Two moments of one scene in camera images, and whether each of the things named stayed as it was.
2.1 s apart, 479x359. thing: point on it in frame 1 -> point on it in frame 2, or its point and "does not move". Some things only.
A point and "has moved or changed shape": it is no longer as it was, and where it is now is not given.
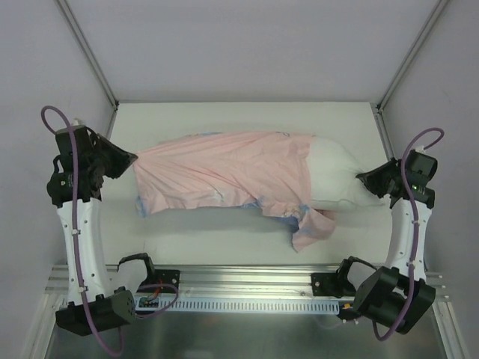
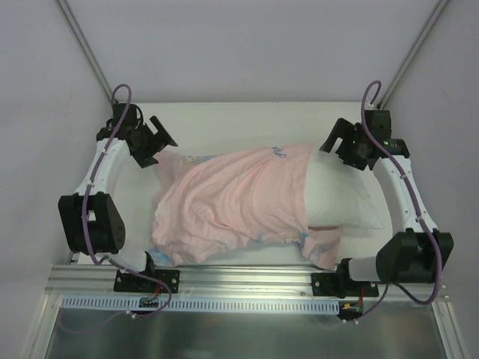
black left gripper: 105,158 -> 152,141
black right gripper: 385,182 -> 341,140
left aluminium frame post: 88,53 does not move
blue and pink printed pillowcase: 268,170 has moved or changed shape
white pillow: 334,183 has moved or changed shape
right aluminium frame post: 412,57 does not move
